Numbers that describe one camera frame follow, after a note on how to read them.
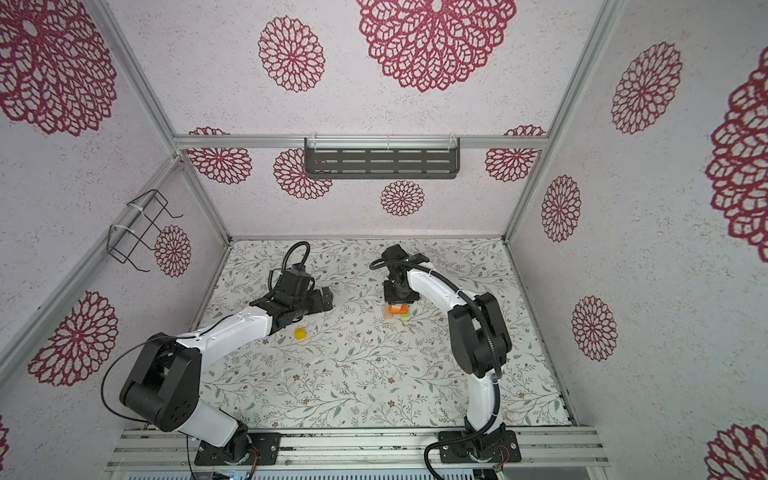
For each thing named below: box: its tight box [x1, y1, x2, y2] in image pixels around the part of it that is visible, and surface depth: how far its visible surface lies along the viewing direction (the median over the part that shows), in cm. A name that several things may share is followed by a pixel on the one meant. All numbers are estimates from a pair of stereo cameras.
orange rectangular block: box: [389, 304, 408, 314], surface depth 97 cm
